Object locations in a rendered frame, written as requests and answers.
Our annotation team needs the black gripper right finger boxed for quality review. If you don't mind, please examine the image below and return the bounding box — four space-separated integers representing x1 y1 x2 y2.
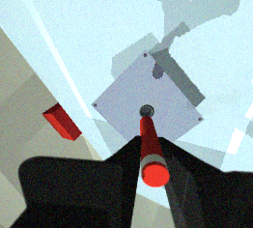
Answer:
158 137 253 228

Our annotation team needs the grey square panel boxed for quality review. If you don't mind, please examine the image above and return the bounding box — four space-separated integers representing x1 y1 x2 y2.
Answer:
91 49 205 143

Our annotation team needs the red peg with white band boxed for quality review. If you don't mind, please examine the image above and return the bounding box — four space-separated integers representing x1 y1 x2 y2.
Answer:
140 116 169 187

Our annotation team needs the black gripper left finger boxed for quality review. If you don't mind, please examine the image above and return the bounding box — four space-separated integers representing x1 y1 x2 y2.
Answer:
18 135 142 228

